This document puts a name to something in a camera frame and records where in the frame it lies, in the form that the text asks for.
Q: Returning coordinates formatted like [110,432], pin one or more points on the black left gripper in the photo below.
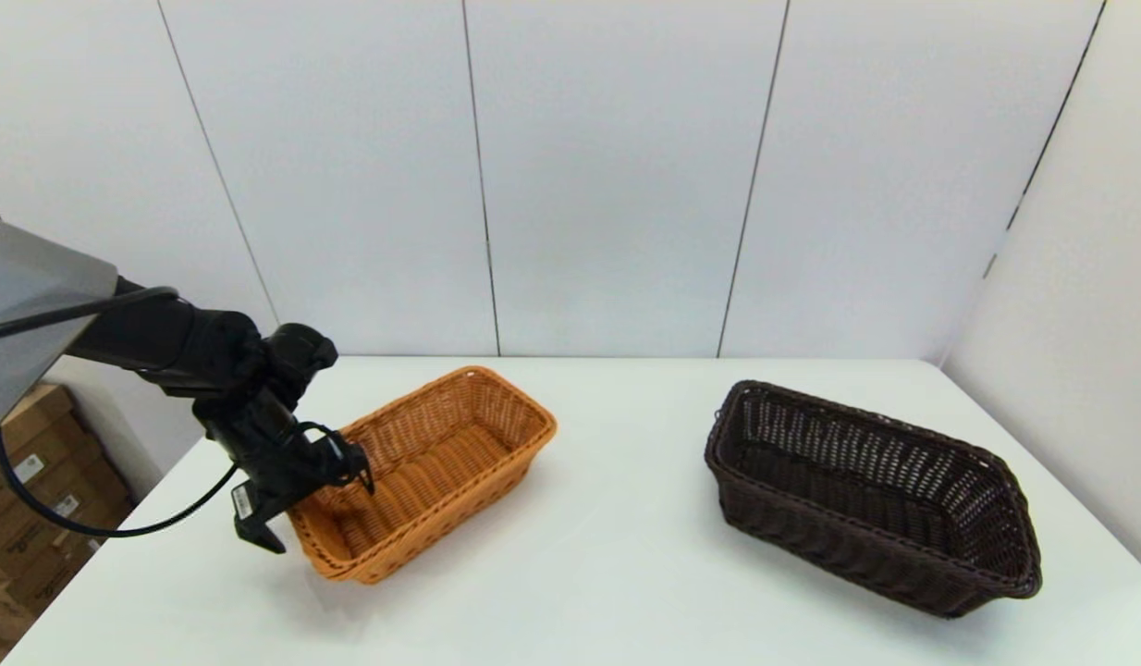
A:
[275,462]

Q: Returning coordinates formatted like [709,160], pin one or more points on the orange wicker basket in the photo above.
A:
[441,462]

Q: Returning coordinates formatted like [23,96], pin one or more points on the dark brown wicker basket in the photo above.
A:
[857,499]

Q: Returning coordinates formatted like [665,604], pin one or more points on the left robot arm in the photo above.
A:
[164,347]

